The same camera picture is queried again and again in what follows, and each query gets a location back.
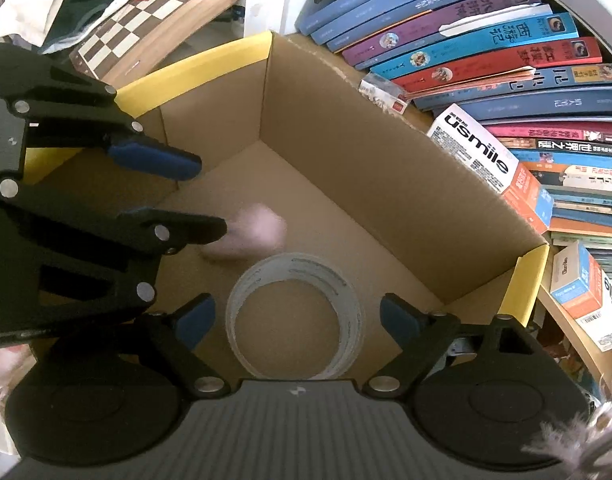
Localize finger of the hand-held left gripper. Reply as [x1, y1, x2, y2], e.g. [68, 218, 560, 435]
[0, 42, 203, 182]
[0, 174, 229, 343]

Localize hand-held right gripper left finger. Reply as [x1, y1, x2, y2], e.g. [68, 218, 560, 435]
[136, 292, 239, 401]

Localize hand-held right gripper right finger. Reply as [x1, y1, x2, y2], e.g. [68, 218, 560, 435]
[361, 294, 531, 401]

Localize clear tape roll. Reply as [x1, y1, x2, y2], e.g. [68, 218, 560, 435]
[226, 252, 364, 381]

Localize pink plush toy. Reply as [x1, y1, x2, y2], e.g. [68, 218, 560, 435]
[201, 204, 287, 261]

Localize brown yellow cardboard box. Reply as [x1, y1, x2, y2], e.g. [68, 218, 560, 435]
[23, 30, 550, 382]

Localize wooden chessboard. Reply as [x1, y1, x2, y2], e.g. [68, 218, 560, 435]
[68, 0, 251, 86]

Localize dark green cloth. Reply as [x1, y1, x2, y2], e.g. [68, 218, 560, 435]
[40, 0, 154, 55]

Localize small white blue orange carton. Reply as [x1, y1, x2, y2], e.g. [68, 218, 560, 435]
[550, 240, 604, 319]

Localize long white orange carton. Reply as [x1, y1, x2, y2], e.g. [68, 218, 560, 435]
[426, 104, 554, 235]

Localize white barcode carton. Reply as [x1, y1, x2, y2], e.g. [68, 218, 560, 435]
[576, 270, 612, 353]

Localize grey fluffy fabric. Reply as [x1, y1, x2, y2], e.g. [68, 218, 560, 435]
[520, 399, 612, 480]

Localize small red white box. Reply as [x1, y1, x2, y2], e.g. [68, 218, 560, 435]
[360, 72, 411, 113]

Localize row of blue purple books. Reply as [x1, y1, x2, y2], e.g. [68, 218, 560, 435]
[293, 0, 612, 273]

